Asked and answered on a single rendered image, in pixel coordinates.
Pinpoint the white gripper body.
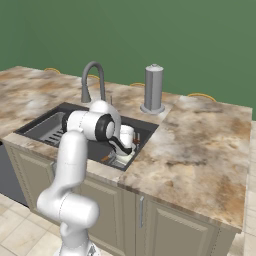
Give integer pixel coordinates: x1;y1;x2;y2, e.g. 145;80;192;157
111;147;137;168

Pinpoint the beige cabinet door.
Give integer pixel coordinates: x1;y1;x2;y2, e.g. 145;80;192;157
6;143;57;215
73;176;126;256
135;194;224;256

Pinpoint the dark grey sink basin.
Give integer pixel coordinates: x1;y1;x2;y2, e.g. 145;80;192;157
14;101;160;172

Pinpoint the grey paper towel holder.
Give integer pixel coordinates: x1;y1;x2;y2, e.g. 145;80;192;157
139;63;166;116

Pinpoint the grey curved tap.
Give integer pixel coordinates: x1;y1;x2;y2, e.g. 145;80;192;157
80;60;114;104

